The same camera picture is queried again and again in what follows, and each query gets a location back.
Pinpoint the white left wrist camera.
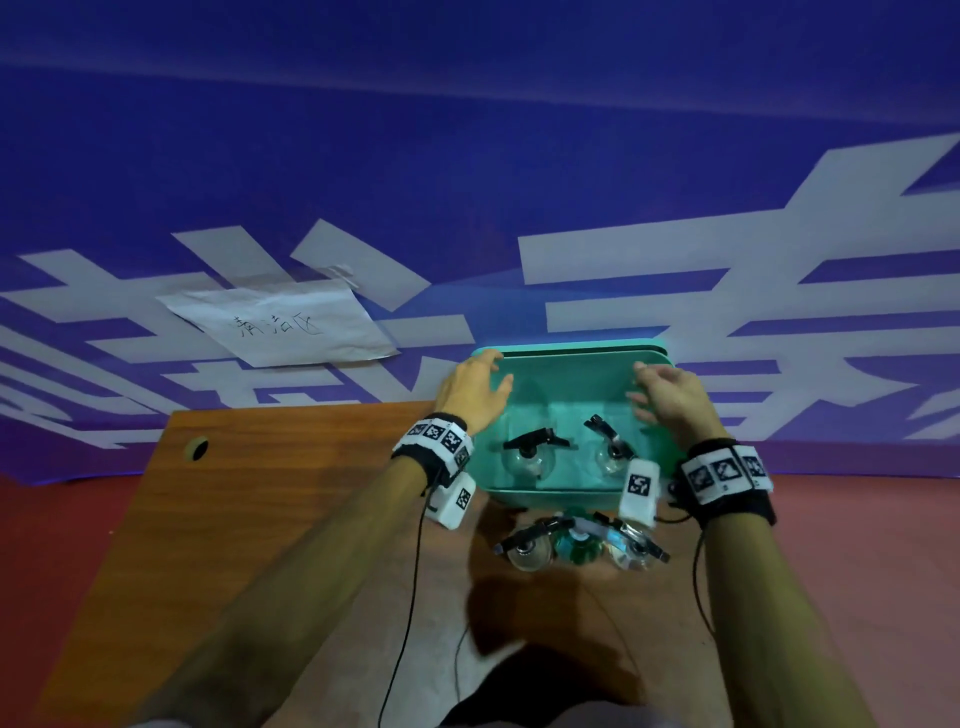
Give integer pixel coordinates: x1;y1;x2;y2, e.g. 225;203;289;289
427;472;478;532

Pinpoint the blue banner with white print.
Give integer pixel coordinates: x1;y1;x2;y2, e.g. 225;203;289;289
0;0;960;487

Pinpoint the teal spray bottle blue sprayer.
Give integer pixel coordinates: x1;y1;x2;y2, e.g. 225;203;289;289
551;509;613;568

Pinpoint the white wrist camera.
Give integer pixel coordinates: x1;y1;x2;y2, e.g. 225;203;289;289
427;472;478;532
618;458;663;530

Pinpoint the clear spray bottle black sprayer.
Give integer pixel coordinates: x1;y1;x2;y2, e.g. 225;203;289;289
500;427;579;481
583;413;639;478
492;517;575;573
592;513;671;573

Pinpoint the black left camera cable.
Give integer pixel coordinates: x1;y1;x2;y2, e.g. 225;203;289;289
374;487;470;728

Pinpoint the black camera cable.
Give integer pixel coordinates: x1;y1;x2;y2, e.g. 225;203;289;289
652;509;718;639
374;487;470;728

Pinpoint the person's right forearm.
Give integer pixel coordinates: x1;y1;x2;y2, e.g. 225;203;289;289
701;513;879;728

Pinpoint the white paper sign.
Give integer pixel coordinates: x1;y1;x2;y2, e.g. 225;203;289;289
155;278;400;369

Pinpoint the person's right hand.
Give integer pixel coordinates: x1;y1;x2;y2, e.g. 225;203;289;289
626;362;715;451

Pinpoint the right marker wristband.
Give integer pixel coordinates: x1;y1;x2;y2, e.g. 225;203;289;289
674;438;778;530

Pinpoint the marker wristband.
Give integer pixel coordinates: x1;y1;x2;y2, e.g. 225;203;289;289
674;438;778;530
391;412;475;493

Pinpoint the clear tape strip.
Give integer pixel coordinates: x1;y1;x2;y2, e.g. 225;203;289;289
284;262;361;290

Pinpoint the black right camera cable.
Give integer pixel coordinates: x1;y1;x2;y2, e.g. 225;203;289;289
652;509;718;639

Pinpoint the left marker wristband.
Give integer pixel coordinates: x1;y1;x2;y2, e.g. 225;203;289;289
391;412;475;493

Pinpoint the person's left forearm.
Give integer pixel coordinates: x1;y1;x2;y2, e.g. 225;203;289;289
131;457;429;728

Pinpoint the person's left hand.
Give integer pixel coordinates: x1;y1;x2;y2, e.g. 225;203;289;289
434;348;515;436

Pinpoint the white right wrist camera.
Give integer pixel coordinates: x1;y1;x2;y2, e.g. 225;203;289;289
618;458;663;530

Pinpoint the green plastic storage box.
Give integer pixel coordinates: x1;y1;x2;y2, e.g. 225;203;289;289
468;352;688;511

